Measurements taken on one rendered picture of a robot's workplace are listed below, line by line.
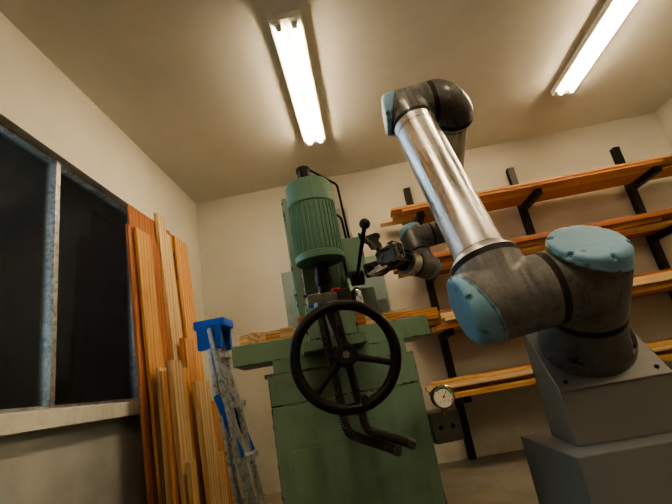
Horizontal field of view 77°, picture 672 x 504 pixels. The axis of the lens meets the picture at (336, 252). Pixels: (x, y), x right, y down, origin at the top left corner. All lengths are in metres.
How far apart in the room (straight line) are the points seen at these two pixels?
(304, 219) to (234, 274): 2.68
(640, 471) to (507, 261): 0.42
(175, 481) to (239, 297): 1.87
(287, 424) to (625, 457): 0.79
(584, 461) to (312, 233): 0.98
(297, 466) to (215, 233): 3.26
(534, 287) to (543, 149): 3.85
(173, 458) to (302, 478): 1.47
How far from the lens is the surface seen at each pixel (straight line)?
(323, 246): 1.44
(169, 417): 2.67
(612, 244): 0.93
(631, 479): 0.97
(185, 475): 2.71
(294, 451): 1.29
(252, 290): 4.03
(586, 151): 4.81
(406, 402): 1.31
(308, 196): 1.51
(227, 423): 2.16
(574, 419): 1.01
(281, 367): 1.29
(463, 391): 3.36
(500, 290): 0.84
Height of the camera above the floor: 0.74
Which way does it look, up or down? 17 degrees up
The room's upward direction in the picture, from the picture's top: 10 degrees counter-clockwise
